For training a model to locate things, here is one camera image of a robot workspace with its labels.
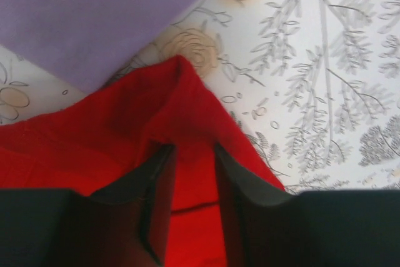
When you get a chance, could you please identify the folded purple t shirt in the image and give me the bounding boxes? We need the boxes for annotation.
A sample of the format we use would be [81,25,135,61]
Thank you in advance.
[1,0,196,93]

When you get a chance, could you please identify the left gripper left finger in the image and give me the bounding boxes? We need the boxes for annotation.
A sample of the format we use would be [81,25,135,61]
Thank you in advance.
[1,145,175,266]

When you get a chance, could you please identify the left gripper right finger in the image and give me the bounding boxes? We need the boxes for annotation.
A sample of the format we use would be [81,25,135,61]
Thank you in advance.
[215,146,399,266]

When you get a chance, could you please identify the red t shirt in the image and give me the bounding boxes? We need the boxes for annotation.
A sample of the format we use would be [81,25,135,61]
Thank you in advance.
[1,56,282,266]

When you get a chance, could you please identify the floral patterned table mat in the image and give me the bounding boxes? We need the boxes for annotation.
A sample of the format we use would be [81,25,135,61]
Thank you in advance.
[0,0,400,194]

